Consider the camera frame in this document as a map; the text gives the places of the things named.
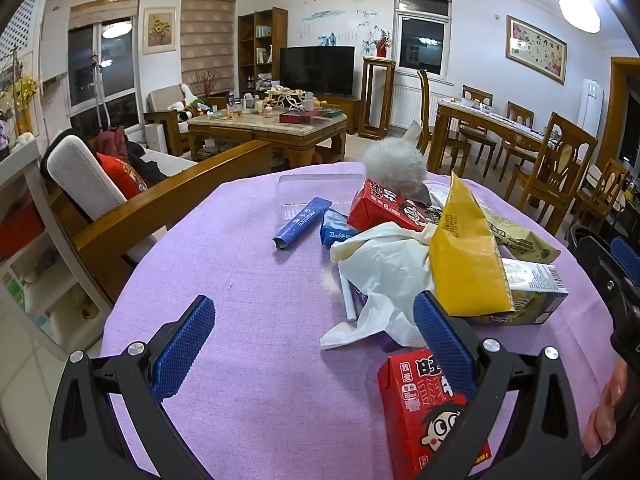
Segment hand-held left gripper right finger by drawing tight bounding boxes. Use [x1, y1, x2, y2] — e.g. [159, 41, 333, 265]
[413, 290, 583, 480]

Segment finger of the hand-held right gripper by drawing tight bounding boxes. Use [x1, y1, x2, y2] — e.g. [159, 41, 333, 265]
[609, 236, 640, 288]
[575, 234, 632, 326]

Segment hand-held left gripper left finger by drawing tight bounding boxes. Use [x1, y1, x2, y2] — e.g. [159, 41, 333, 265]
[46, 295, 217, 480]

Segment black trash bin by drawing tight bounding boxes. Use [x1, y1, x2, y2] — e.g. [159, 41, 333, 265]
[566, 225, 608, 261]

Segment white green drink carton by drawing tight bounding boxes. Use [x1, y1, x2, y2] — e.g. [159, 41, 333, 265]
[467, 257, 570, 326]

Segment red cartoon milk carton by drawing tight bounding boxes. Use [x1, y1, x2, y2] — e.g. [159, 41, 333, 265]
[377, 347, 493, 480]
[346, 177, 443, 233]

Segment white plastic bag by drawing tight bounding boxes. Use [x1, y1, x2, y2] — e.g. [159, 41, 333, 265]
[320, 222, 441, 351]

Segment person's right hand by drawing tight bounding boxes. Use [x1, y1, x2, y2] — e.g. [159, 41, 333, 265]
[582, 360, 631, 458]

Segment wooden dining chair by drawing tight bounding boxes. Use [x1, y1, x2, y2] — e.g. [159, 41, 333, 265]
[505, 112, 599, 211]
[570, 159, 631, 236]
[505, 101, 535, 133]
[416, 69, 473, 171]
[460, 85, 498, 163]

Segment yellow snack bag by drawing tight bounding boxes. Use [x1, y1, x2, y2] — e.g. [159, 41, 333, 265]
[429, 170, 513, 317]

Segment beige green snack bag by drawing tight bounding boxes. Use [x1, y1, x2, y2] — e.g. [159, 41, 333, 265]
[480, 205, 562, 265]

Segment purple wrapper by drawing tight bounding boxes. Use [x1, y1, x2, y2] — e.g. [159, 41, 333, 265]
[350, 280, 401, 353]

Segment purple tablecloth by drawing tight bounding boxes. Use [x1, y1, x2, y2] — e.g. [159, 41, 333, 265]
[100, 161, 618, 480]

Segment blue wet wipe packet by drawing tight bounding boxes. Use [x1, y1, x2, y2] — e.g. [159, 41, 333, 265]
[320, 209, 361, 248]

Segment white standing air conditioner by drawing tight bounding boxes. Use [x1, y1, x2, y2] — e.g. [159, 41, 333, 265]
[577, 78, 606, 138]

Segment blue stick packet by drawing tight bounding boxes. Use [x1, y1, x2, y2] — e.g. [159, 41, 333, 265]
[272, 197, 333, 251]

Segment red cushion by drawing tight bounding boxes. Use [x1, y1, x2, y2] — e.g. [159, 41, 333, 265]
[96, 152, 150, 201]

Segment grey fluffy ball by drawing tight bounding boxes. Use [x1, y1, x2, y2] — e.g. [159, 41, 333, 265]
[361, 137, 435, 206]

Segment dark clothes pile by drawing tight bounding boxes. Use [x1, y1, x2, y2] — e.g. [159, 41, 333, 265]
[90, 126, 168, 186]

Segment white seat cushion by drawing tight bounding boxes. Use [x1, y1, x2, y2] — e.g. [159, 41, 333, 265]
[46, 135, 128, 221]

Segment clear plastic tray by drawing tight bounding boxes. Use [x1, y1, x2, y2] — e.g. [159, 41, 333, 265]
[276, 172, 371, 223]

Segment wooden dining table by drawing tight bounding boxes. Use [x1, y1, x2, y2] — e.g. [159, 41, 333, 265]
[430, 99, 556, 176]

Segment red storage box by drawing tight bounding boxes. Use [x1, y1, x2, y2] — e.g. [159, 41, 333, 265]
[0, 195, 46, 258]

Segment white box appliance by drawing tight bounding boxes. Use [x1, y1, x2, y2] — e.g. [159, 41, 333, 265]
[145, 122, 168, 153]

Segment framed flower painting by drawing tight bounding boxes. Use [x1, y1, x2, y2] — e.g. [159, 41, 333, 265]
[505, 15, 568, 86]

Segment wooden coffee table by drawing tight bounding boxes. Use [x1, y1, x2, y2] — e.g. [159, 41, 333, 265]
[187, 105, 348, 168]

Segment white radiator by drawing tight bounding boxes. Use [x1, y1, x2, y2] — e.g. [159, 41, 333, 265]
[390, 84, 451, 131]

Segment green plush toy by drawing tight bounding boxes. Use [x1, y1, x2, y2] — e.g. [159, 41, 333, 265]
[172, 82, 213, 121]

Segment wooden television stand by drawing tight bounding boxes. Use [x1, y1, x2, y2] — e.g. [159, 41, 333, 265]
[320, 94, 363, 136]

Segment wooden armchair with cushion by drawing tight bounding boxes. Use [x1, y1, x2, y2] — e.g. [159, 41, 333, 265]
[144, 82, 201, 156]

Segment round ceiling lamp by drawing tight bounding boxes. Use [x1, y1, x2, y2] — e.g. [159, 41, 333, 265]
[558, 0, 602, 35]

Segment white shelf unit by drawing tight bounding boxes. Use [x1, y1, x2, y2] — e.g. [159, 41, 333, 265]
[0, 135, 113, 361]

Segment dark red flat box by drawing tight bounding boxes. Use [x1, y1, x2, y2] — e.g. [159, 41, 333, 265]
[279, 109, 326, 125]

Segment balcony glass door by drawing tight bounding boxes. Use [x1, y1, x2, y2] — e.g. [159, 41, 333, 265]
[67, 0, 141, 136]

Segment red vase with plant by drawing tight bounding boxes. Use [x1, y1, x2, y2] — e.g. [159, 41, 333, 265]
[370, 27, 393, 58]

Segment white framed window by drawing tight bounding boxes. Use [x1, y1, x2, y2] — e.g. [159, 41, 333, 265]
[393, 0, 452, 81]

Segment black television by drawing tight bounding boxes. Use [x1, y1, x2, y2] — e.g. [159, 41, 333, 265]
[279, 46, 356, 97]

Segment yellow artificial flowers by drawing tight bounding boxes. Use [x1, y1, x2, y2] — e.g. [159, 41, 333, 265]
[10, 75, 43, 111]

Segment beige roller blind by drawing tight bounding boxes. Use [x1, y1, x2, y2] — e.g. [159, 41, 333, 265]
[180, 0, 237, 88]

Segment sunflower painting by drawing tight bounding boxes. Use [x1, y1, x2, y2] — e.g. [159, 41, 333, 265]
[142, 7, 177, 56]

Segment wooden bookshelf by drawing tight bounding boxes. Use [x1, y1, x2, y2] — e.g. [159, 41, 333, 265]
[237, 7, 289, 98]

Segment white lattice panel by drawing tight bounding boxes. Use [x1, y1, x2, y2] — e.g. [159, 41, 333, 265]
[0, 0, 56, 61]

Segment wooden door frame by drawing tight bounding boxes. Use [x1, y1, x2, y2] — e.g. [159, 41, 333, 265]
[597, 56, 640, 181]

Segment wooden pedestal stand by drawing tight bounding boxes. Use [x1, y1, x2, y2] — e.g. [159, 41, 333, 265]
[357, 55, 397, 141]

